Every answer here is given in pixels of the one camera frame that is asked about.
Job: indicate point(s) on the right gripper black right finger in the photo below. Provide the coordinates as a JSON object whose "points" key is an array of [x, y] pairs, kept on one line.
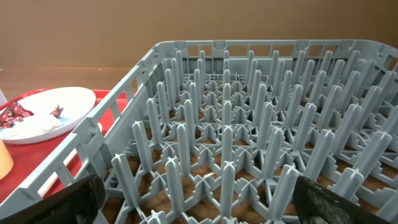
{"points": [[316, 204]]}

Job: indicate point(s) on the white plastic spoon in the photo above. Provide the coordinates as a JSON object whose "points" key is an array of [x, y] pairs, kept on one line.
{"points": [[72, 162]]}

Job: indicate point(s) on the white tissue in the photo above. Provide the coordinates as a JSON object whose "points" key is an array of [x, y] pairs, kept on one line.
{"points": [[31, 126]]}

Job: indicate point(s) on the red plastic tray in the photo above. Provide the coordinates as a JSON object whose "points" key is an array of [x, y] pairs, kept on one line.
{"points": [[28, 156]]}

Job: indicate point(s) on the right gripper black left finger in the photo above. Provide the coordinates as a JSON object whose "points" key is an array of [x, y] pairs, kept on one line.
{"points": [[78, 203]]}

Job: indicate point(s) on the red snack wrapper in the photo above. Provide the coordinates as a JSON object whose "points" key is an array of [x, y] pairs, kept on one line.
{"points": [[16, 112]]}

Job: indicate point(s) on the yellow plastic cup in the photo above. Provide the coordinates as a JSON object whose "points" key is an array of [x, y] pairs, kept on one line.
{"points": [[6, 161]]}

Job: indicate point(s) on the light blue plate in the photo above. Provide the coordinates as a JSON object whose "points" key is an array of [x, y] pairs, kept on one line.
{"points": [[76, 102]]}

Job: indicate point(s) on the grey dishwasher rack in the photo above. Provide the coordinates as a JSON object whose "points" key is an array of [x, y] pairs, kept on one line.
{"points": [[236, 122]]}

